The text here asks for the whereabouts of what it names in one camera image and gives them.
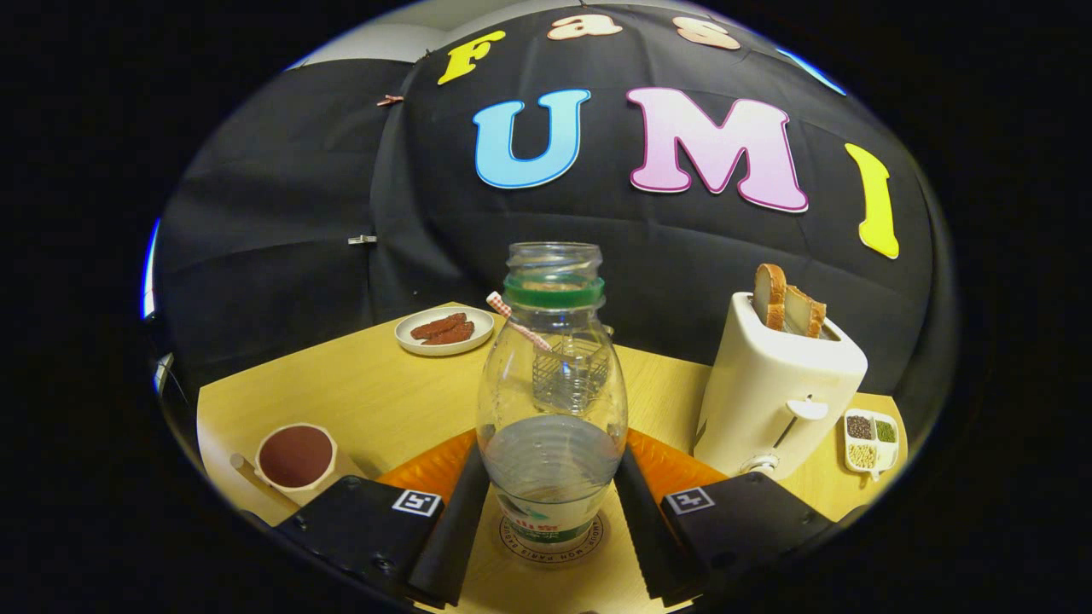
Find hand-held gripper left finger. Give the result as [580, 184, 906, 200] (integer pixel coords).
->
[273, 429, 491, 610]

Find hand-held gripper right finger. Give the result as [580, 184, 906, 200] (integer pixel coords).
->
[613, 429, 833, 608]

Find round cork coaster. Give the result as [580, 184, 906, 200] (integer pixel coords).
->
[497, 512, 607, 564]

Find cream cup with red inside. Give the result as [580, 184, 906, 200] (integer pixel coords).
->
[230, 422, 363, 508]

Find clear plastic juice bottle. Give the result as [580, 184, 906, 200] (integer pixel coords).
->
[476, 242, 629, 547]

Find wooden table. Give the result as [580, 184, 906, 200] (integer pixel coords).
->
[196, 301, 909, 614]

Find white toaster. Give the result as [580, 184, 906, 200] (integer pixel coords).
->
[693, 292, 869, 481]

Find small white plate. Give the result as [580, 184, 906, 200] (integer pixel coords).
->
[394, 305, 496, 356]

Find red white striped straw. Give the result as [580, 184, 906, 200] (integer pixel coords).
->
[486, 292, 554, 352]

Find white divided seed dish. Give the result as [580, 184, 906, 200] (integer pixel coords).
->
[843, 408, 900, 478]

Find black backdrop cloth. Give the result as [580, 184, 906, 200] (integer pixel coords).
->
[154, 4, 952, 444]

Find wire mesh holder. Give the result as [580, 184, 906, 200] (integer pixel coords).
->
[531, 324, 613, 410]

